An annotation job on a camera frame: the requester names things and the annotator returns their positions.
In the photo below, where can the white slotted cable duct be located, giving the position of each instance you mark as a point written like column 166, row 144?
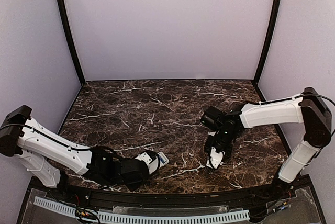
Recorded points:
column 127, row 215

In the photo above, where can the left black frame post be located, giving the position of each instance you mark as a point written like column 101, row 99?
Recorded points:
column 70, row 41

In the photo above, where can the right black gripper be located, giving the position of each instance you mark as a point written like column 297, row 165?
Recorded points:
column 207, row 144

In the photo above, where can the white remote control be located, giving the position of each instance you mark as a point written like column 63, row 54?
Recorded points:
column 167, row 160

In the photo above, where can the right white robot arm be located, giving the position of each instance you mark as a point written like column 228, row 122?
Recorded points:
column 307, row 108

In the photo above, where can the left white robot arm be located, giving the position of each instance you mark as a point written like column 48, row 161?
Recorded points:
column 24, row 138

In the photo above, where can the black frame post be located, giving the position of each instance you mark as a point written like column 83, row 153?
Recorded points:
column 267, row 40
column 70, row 41

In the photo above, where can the right black frame post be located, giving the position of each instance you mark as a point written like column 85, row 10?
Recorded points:
column 267, row 40

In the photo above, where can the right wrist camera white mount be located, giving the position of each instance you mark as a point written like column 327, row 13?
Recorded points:
column 214, row 160

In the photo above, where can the black front rail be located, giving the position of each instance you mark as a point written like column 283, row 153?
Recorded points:
column 253, row 197

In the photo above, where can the small circuit board with wires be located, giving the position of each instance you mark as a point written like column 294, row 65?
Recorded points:
column 84, row 214

